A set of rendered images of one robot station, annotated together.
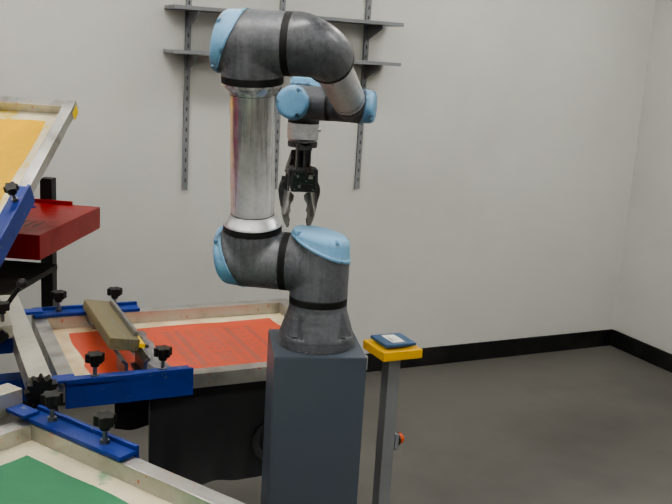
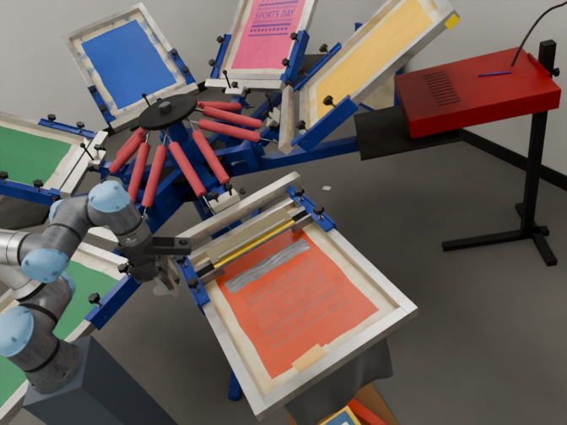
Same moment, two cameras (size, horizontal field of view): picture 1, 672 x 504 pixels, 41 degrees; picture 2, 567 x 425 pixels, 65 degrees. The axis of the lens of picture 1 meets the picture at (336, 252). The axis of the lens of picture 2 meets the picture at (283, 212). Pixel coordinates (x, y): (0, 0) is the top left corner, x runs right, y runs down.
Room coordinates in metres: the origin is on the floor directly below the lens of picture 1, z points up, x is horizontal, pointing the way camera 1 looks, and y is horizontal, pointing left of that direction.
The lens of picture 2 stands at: (2.64, -0.69, 2.19)
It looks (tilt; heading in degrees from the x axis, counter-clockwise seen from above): 39 degrees down; 101
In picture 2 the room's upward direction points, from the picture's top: 20 degrees counter-clockwise
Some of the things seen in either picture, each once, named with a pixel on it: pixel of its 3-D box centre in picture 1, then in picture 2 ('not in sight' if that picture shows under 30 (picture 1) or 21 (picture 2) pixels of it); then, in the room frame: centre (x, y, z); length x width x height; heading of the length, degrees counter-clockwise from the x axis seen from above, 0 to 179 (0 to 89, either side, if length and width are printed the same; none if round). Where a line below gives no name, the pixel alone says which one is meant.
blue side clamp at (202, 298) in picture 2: (129, 384); (194, 282); (1.99, 0.47, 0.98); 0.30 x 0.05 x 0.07; 116
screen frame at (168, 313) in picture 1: (193, 341); (282, 282); (2.34, 0.38, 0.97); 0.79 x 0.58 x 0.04; 116
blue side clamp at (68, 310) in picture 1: (87, 317); (312, 213); (2.49, 0.72, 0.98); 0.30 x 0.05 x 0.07; 116
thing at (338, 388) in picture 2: not in sight; (337, 375); (2.47, 0.12, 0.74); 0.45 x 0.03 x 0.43; 26
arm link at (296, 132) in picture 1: (304, 132); (132, 232); (2.13, 0.09, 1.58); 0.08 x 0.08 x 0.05
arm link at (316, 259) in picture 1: (316, 262); (23, 335); (1.71, 0.04, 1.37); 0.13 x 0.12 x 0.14; 81
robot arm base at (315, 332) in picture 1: (317, 319); (47, 360); (1.71, 0.03, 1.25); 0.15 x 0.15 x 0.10
